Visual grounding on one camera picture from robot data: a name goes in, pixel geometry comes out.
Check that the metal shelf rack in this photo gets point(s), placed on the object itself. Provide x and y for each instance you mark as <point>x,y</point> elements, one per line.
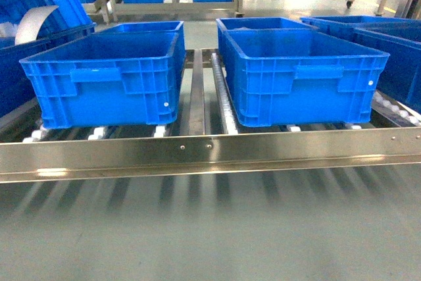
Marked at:
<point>206,139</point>

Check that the blue crate left front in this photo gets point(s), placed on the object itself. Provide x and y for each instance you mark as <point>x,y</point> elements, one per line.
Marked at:
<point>109,79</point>

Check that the blue crate middle front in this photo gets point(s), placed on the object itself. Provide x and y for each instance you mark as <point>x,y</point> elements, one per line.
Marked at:
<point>298,76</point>

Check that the blue crate middle rear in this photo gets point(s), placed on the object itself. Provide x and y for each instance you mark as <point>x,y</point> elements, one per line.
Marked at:
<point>255,23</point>

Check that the blue crate left rear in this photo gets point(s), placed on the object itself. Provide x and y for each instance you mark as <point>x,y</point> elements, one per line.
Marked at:
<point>165,26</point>

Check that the blue crate right rear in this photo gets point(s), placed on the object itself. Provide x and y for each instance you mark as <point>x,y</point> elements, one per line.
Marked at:
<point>344,26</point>

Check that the tilted blue crate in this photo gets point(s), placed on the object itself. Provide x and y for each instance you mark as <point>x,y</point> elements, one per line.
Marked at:
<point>63,14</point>

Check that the blue crate far left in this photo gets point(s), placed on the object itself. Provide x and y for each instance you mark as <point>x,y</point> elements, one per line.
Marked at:
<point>16,88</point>

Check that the curved grey sheet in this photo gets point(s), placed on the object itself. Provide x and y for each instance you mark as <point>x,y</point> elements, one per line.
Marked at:
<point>31,23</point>

